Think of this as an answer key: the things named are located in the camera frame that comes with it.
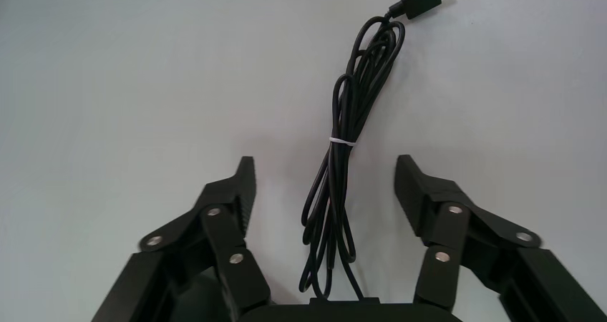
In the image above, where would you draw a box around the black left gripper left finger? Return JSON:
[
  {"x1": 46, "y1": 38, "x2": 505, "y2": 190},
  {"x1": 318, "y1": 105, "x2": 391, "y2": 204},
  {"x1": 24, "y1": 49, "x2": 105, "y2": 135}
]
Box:
[{"x1": 92, "y1": 156, "x2": 271, "y2": 322}]

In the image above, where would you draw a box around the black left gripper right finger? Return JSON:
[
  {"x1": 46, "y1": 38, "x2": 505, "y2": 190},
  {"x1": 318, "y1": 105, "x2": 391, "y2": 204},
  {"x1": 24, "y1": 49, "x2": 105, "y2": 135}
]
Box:
[{"x1": 394, "y1": 155, "x2": 607, "y2": 322}]

